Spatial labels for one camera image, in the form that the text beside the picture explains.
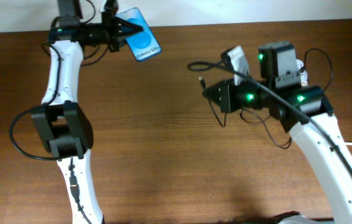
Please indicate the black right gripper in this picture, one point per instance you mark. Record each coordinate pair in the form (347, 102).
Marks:
(227, 92)

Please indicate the blue Samsung Galaxy smartphone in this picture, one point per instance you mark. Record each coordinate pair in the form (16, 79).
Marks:
(143, 45)

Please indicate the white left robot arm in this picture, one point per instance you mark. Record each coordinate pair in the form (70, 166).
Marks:
(62, 126)

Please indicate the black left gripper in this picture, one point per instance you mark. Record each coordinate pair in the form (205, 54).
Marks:
(112, 28)

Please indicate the white power extension socket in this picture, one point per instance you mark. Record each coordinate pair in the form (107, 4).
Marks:
(303, 73)

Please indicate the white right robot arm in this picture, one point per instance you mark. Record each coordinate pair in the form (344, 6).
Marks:
(304, 112)

